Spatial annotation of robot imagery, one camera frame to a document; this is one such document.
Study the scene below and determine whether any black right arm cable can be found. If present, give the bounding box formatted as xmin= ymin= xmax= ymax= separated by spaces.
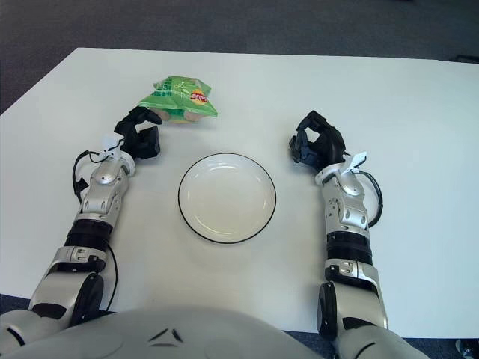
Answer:
xmin=355 ymin=170 xmax=385 ymax=227

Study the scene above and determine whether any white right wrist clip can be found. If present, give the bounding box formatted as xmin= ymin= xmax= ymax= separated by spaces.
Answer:
xmin=344 ymin=151 xmax=368 ymax=175

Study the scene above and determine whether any chair caster wheel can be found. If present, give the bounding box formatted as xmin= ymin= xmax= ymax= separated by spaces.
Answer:
xmin=456 ymin=338 xmax=479 ymax=358

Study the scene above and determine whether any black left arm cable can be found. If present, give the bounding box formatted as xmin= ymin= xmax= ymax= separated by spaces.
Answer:
xmin=71 ymin=149 xmax=120 ymax=312

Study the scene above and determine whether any white plate black rim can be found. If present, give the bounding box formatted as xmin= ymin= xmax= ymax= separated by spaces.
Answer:
xmin=177 ymin=152 xmax=278 ymax=246

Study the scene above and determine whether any green snack chip bag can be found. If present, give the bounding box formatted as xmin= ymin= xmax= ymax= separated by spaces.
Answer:
xmin=138 ymin=74 xmax=220 ymax=125

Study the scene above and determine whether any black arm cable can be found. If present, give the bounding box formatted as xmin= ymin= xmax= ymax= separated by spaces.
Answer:
xmin=71 ymin=149 xmax=120 ymax=312
xmin=355 ymin=170 xmax=385 ymax=227

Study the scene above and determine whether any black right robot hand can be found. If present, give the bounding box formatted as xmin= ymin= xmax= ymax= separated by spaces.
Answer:
xmin=287 ymin=110 xmax=346 ymax=174

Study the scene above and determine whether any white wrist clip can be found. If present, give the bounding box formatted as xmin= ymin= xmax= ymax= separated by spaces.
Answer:
xmin=99 ymin=133 xmax=126 ymax=162
xmin=344 ymin=151 xmax=368 ymax=175

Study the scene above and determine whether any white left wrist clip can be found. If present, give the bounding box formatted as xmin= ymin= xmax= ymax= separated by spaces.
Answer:
xmin=99 ymin=133 xmax=126 ymax=162

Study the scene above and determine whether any grey robot torso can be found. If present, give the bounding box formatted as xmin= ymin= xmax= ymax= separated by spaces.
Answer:
xmin=0 ymin=304 xmax=338 ymax=359

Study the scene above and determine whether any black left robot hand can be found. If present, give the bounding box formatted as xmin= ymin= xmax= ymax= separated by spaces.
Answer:
xmin=113 ymin=105 xmax=163 ymax=160

